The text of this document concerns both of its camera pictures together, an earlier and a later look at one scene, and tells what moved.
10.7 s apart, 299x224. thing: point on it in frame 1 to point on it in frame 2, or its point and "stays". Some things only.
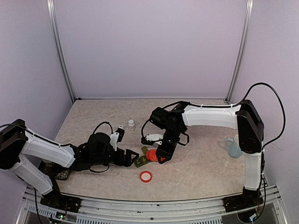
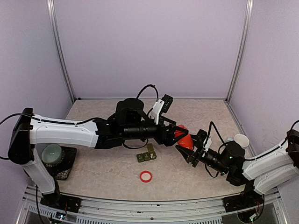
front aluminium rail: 96,210 stays
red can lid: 145,176 stays
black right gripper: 167,153 to 190,157
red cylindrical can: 151,155 to 185,141
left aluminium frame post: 50,4 stays
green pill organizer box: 142,160 to 147,156
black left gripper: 127,162 to 169,140
